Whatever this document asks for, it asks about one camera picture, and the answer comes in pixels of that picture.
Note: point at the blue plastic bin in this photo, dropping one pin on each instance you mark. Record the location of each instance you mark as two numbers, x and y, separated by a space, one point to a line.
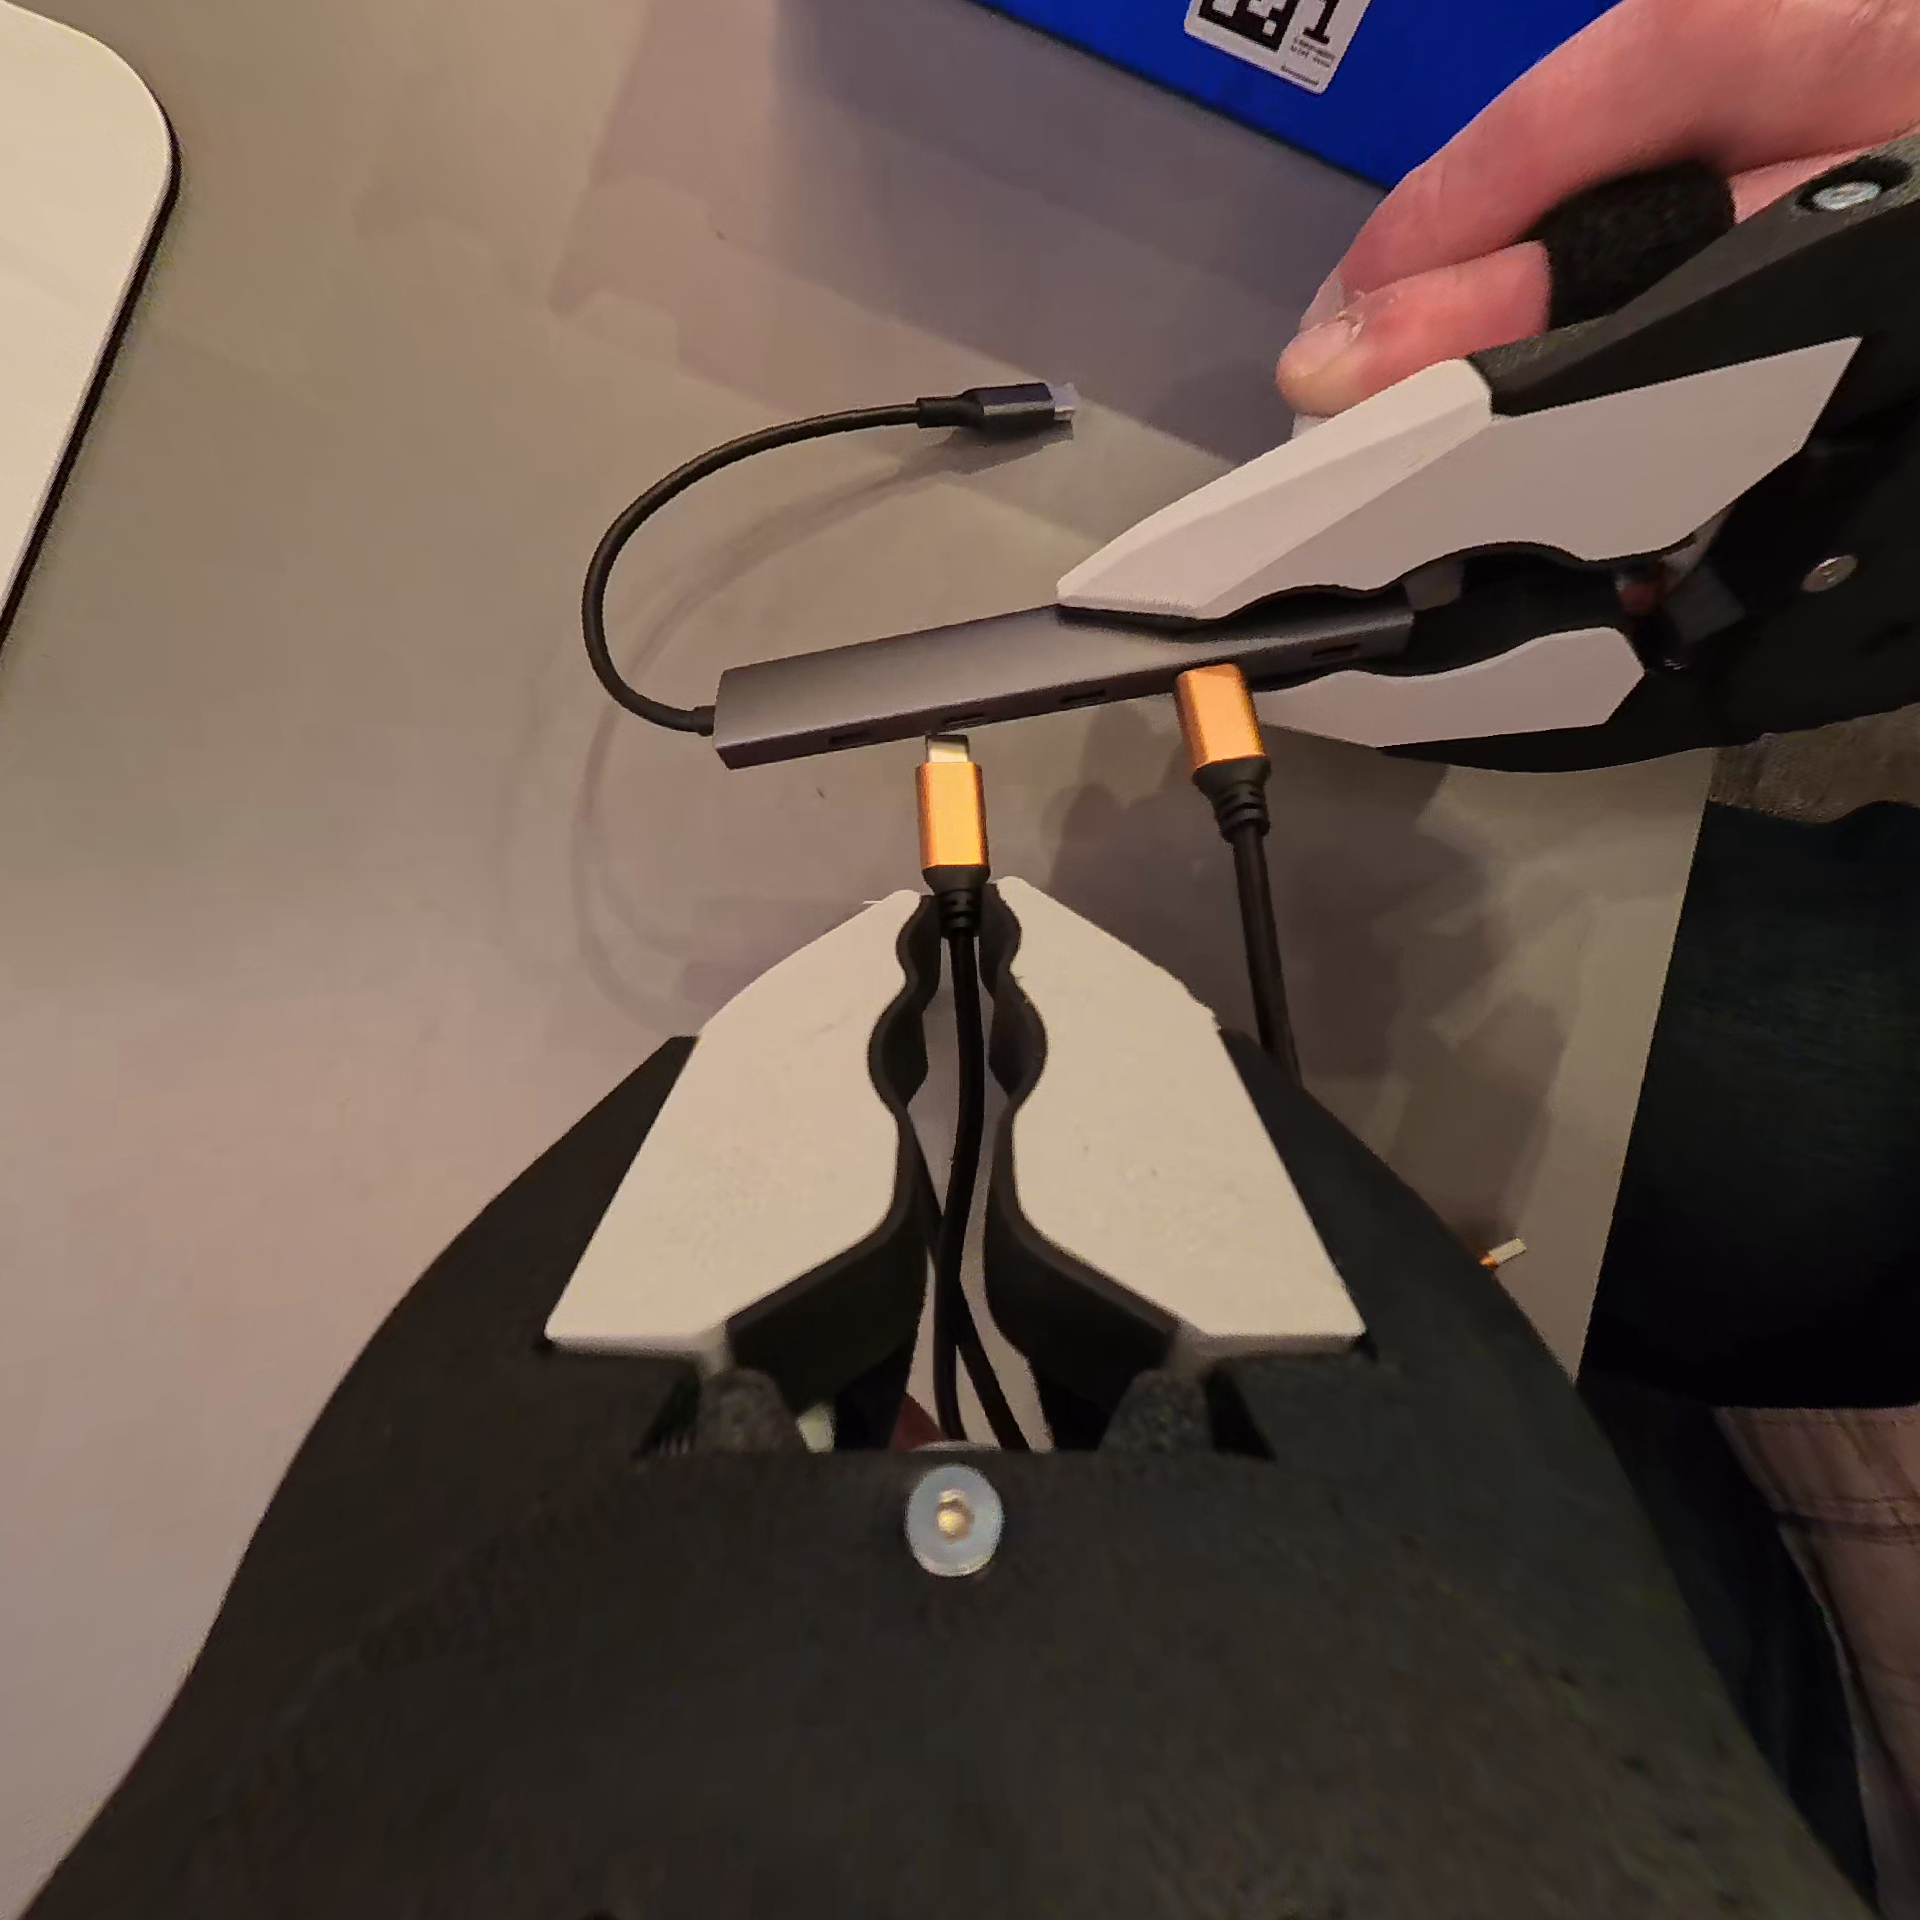
1441 91

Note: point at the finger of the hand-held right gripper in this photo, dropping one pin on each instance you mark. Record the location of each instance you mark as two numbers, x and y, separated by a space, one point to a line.
1410 480
1500 698

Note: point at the person's dark trouser leg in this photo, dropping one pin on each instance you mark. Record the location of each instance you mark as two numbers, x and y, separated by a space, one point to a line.
1771 1111

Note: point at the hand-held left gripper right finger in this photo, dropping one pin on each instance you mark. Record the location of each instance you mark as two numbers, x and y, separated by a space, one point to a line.
1186 1170

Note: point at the white stand base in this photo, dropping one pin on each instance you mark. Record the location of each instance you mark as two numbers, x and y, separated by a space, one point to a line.
60 241

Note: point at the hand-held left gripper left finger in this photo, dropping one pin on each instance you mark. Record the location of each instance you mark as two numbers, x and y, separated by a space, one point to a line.
736 1170

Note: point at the person's right hand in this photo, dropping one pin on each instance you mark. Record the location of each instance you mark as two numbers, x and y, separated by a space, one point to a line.
1441 270

